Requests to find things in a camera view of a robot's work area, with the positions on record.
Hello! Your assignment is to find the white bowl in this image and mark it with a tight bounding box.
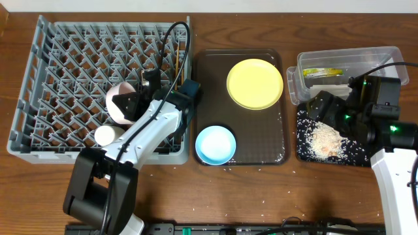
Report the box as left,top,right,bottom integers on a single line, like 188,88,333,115
105,82,135,125

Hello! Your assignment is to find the white napkin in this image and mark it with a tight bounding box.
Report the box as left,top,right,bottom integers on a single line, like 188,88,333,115
309,84,352,99

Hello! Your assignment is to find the wooden chopstick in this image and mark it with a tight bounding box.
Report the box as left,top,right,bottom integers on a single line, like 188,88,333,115
174,46,180,90
180,69,185,86

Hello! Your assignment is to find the green orange snack wrapper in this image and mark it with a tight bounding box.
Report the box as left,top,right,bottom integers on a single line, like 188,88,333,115
303,68,344,79

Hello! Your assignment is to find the yellow round plate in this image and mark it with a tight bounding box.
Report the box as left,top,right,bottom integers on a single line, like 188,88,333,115
227,59,284,110

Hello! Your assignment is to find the light blue bowl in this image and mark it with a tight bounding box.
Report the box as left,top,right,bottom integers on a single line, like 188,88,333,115
195,125,236,166

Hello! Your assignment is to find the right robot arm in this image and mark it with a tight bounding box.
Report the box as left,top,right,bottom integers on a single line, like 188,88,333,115
306,91,417,234

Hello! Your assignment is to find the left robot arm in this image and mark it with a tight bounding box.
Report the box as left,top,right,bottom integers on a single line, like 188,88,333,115
63,80,202,234

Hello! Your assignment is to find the black waste tray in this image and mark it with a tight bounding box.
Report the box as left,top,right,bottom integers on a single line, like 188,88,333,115
295,102,376,168

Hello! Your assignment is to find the spilled rice food waste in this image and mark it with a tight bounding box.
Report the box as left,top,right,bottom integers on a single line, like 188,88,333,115
297,109,370,164

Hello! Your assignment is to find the clear plastic waste bin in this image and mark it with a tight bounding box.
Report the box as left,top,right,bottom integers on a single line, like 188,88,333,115
287,46,403,105

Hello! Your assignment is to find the grey plastic dishwasher rack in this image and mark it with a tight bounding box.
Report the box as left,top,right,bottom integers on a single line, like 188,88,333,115
7,17,192,164

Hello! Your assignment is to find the dark brown serving tray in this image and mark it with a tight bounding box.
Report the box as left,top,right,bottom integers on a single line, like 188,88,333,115
193,49,290,166

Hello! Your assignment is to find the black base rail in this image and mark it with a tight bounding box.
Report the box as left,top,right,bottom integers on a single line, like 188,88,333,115
64,223,386,235

